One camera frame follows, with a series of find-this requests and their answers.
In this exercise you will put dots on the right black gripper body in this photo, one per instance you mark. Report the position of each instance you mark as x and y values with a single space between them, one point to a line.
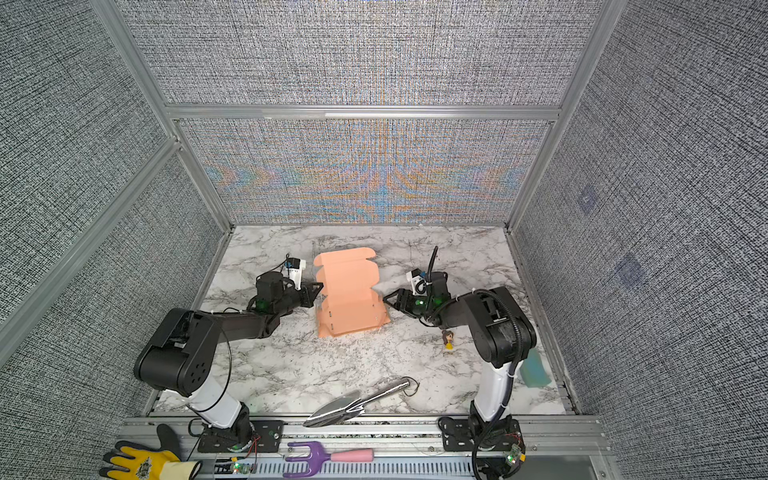
414 305

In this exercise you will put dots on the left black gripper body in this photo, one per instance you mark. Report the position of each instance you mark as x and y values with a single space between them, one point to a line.
293 300

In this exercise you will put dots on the pink paper box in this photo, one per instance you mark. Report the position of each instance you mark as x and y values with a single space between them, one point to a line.
349 303

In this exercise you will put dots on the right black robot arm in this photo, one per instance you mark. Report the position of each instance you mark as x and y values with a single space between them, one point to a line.
503 337

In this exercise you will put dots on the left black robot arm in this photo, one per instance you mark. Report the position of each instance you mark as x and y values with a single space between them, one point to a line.
190 353

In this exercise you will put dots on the small brown yellow figurine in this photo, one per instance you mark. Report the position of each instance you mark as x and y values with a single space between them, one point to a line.
448 340

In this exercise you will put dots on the teal sponge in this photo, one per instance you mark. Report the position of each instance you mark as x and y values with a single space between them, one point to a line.
534 373

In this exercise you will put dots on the metal garden trowel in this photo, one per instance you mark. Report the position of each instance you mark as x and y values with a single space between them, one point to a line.
352 405

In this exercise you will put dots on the purple pink hand rake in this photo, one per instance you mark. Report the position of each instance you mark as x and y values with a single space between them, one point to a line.
318 456

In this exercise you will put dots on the yellow black work glove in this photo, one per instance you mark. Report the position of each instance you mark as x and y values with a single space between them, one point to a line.
129 460

